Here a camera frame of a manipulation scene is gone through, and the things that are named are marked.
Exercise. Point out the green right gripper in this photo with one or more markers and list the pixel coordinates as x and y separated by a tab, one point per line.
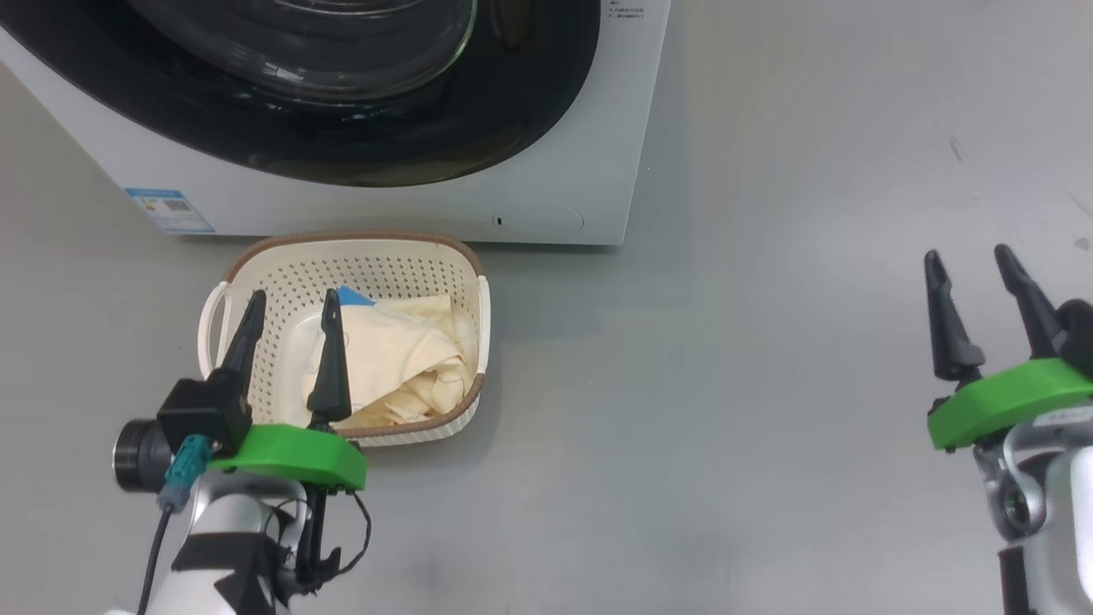
1008	401

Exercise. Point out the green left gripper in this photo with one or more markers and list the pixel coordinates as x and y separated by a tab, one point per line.
299	457

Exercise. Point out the blue fabric tag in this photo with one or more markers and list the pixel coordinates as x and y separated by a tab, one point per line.
354	297

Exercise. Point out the cream clothing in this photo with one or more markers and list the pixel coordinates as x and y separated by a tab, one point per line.
401	350

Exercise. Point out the dark round glass washer door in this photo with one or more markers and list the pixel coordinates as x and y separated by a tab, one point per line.
427	128

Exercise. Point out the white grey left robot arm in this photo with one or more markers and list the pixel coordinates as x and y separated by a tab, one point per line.
230	530

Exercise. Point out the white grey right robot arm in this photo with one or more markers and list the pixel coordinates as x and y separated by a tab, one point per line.
1059	512

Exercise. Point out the cream perforated laundry basket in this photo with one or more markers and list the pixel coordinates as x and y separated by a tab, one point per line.
384	256

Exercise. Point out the white front-load washing machine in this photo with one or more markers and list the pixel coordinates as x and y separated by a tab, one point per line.
555	128

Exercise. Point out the blue energy label sticker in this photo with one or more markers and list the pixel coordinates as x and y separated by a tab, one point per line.
171	211

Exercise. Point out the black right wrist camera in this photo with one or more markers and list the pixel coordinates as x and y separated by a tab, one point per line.
1078	337

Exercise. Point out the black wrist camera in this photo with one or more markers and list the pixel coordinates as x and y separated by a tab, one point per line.
201	410
1078	337

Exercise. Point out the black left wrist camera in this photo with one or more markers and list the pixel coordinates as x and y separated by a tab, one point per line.
201	410

